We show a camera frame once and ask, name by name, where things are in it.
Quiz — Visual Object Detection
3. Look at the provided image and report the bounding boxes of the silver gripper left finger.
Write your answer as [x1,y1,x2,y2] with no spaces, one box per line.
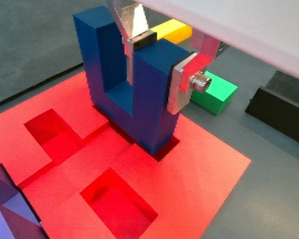
[105,0,158,84]

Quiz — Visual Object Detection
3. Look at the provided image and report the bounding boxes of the blue U-shaped block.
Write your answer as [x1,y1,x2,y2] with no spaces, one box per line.
[73,6,190,154]

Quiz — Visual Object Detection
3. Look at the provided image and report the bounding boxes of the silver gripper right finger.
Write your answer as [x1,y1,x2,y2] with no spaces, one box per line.
[167,29,226,115]

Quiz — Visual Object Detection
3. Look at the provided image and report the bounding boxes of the green U-shaped block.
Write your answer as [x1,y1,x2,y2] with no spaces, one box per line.
[191,72,238,115]

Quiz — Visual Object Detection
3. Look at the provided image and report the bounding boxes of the yellow long block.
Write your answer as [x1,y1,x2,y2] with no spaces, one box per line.
[151,19,192,44]

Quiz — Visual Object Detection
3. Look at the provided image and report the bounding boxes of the purple U-shaped block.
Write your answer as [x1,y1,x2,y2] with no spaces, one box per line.
[0,164,48,239]

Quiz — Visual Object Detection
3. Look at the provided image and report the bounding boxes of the red board with cutouts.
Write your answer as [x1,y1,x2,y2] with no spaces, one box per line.
[0,75,251,239]

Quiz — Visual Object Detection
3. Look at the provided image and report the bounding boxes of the black U-shaped block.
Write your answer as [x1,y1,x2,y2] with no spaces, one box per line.
[246,71,299,143]

